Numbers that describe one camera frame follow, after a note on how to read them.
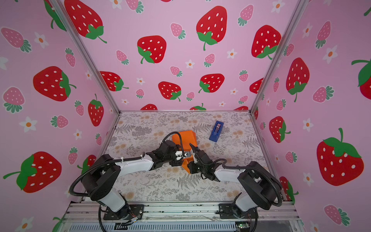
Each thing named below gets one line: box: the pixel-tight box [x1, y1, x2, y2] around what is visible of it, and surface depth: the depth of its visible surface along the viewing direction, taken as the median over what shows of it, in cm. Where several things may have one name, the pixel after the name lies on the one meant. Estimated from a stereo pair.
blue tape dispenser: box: [208, 120, 225, 143], surface depth 105 cm
